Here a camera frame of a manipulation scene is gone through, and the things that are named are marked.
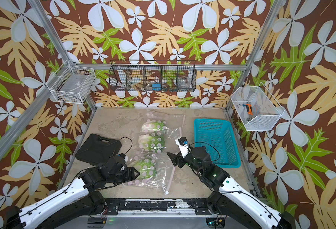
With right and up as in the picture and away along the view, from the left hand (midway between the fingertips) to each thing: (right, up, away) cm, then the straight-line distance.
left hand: (137, 174), depth 77 cm
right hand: (+19, +15, -5) cm, 24 cm away
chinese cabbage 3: (+7, +26, +22) cm, 35 cm away
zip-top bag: (+15, +2, +2) cm, 15 cm away
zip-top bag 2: (+18, +19, +22) cm, 34 cm away
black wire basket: (+6, +61, +21) cm, 65 cm away
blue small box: (+9, +52, +17) cm, 56 cm away
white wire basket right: (+70, +37, +8) cm, 80 cm away
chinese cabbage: (+5, +3, +2) cm, 6 cm away
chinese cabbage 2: (+8, +16, +12) cm, 21 cm away
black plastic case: (-31, +10, +15) cm, 36 cm away
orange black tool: (+66, +37, +8) cm, 76 cm away
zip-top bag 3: (+20, +30, +31) cm, 47 cm away
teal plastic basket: (+52, +18, +25) cm, 61 cm away
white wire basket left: (-42, +52, +9) cm, 68 cm away
